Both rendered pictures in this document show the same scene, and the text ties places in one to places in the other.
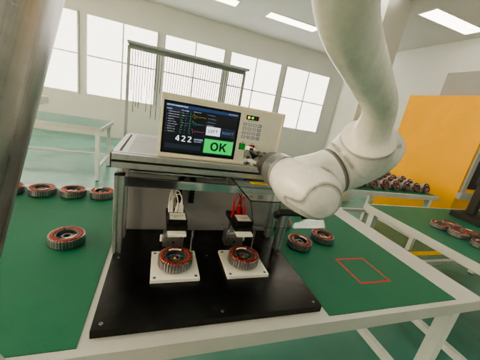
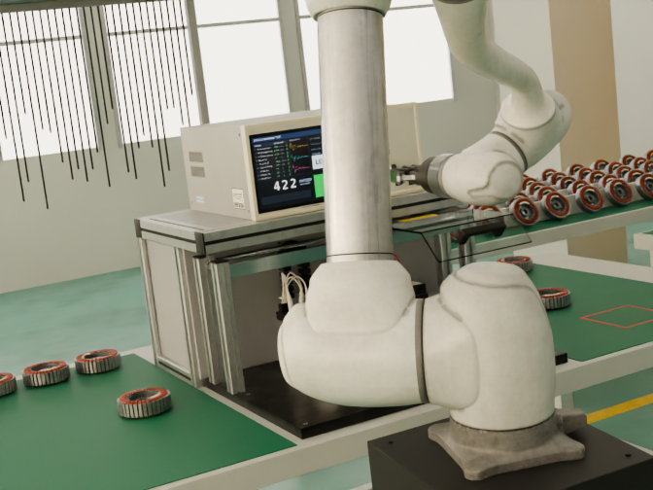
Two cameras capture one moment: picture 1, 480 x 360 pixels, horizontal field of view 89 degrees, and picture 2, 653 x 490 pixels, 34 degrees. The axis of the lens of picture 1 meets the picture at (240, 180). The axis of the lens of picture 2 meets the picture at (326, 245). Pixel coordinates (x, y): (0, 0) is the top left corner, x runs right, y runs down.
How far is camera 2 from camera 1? 1.56 m
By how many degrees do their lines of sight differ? 10
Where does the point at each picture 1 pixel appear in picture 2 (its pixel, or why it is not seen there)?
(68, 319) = (259, 438)
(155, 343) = (377, 424)
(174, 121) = (267, 163)
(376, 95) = (511, 80)
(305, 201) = (489, 184)
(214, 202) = not seen: hidden behind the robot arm
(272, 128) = (403, 128)
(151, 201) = (243, 313)
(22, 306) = (192, 447)
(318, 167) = (491, 151)
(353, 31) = (479, 60)
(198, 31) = not seen: outside the picture
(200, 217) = not seen: hidden behind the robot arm
